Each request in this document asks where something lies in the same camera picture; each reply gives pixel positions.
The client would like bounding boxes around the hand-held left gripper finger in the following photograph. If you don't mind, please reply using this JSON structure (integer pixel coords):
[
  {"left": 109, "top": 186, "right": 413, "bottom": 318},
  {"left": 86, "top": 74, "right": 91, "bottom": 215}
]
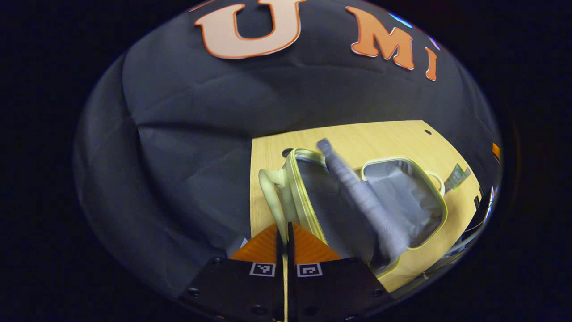
[
  {"left": 178, "top": 222, "right": 286, "bottom": 322},
  {"left": 287, "top": 221, "right": 396, "bottom": 322}
]

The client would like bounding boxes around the green skin care packet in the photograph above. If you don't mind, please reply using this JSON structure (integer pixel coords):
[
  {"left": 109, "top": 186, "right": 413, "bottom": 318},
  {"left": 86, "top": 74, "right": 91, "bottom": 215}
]
[{"left": 443, "top": 163, "right": 472, "bottom": 194}]

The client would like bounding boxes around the cream yellow suitcase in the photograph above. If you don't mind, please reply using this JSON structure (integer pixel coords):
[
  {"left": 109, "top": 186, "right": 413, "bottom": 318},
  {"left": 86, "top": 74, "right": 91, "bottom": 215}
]
[{"left": 258, "top": 139, "right": 448, "bottom": 279}]

